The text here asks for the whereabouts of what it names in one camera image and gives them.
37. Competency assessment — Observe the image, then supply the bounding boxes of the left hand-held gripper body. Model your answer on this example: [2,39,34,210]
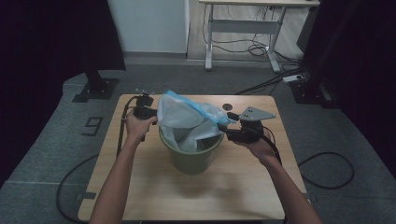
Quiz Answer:
[133,89,156,121]

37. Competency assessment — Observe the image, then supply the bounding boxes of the right hand-held gripper cable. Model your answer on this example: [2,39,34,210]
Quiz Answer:
[261,125,356,190]

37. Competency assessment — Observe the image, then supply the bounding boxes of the white metal-legged desk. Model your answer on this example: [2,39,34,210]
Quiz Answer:
[198,0,321,74]

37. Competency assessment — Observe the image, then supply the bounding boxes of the hand-held gripper cable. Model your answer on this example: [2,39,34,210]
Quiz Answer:
[261,125,356,190]
[56,94,140,224]

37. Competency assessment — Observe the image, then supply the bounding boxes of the black stand with square base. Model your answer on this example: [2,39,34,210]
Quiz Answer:
[72,68,120,104]

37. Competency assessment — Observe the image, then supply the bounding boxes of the black stand with dark base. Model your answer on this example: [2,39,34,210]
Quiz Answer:
[289,0,341,110]

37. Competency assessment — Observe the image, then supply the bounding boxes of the black curtain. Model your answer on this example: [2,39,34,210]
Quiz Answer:
[297,0,396,175]
[0,0,127,189]

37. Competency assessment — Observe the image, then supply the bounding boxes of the left hand-held gripper cable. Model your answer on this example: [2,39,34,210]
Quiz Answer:
[56,94,140,224]

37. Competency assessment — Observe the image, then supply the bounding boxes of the white power strip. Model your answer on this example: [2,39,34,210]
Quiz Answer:
[282,74,304,84]

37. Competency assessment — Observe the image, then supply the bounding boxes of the bundle of black floor cables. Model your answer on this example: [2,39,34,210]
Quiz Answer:
[202,4,310,96]

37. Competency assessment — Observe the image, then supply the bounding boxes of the person's right hand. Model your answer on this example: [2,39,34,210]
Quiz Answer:
[234,131,280,166]

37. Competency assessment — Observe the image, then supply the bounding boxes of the white blue-edged plastic bag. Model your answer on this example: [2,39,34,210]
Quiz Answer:
[156,90,238,154]

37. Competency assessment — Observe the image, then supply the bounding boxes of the green plastic bin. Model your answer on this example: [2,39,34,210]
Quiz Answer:
[158,125,225,175]

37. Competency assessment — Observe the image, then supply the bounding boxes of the person's left hand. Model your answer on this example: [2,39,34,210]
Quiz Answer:
[125,113,159,146]

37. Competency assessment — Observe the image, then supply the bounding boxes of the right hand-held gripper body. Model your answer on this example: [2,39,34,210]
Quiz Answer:
[226,105,276,145]

